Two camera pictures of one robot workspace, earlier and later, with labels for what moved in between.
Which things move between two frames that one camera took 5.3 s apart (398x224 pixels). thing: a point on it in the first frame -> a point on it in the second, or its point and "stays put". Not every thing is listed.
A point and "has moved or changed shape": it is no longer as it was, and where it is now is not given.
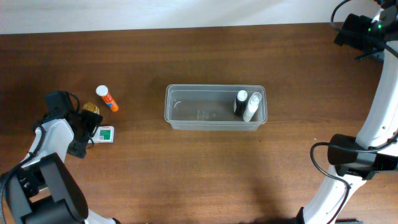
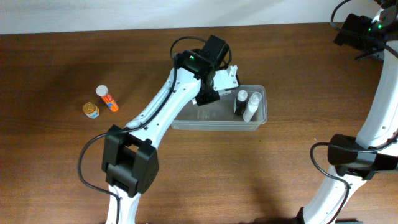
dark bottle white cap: [239, 103] stays put
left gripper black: [92, 120] -> [206, 97]
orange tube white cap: [103, 91] stays put
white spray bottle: [252, 106] stays put
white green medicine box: [103, 134] has moved or changed shape
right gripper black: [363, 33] stays put
